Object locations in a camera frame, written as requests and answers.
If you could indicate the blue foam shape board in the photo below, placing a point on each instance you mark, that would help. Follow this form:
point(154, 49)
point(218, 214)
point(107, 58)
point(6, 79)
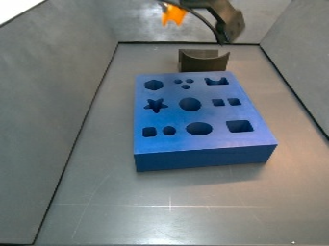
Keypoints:
point(194, 121)

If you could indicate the black curved fixture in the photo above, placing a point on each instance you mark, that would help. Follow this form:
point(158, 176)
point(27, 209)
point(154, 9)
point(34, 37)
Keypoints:
point(200, 60)

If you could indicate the yellow arch block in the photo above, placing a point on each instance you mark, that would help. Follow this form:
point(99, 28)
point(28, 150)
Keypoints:
point(172, 14)

